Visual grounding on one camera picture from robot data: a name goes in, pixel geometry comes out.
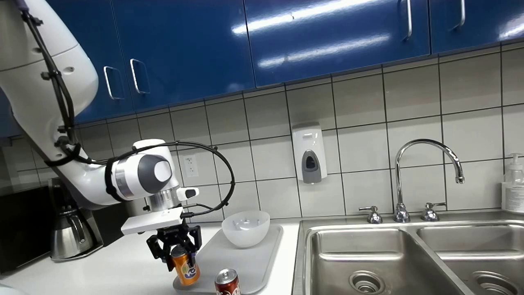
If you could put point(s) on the orange soda can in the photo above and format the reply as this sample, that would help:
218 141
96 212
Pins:
186 271

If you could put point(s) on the white wall soap dispenser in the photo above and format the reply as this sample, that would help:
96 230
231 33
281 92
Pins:
308 153

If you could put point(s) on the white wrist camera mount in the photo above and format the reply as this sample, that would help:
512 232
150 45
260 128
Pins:
147 223

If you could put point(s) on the stainless steel coffee carafe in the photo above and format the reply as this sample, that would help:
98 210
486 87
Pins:
70 238

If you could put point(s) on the clear pump soap bottle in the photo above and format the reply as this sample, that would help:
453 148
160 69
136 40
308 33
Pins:
514 189

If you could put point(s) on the white translucent bowl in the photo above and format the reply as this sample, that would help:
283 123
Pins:
245 230

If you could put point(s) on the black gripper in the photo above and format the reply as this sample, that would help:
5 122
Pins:
175 235

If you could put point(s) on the black microwave oven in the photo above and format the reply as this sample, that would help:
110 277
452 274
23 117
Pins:
21 230

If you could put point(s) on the chrome gooseneck faucet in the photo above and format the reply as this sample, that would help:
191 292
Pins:
401 181

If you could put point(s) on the grey plastic tray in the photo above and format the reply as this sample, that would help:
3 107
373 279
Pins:
245 263

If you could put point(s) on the white wall power outlet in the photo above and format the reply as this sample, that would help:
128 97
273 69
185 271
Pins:
190 166

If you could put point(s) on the stainless steel double sink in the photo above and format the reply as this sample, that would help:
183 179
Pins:
354 246

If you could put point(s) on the red soda can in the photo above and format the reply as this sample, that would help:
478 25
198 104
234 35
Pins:
226 282

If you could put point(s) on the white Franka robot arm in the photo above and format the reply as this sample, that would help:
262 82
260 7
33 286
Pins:
42 92

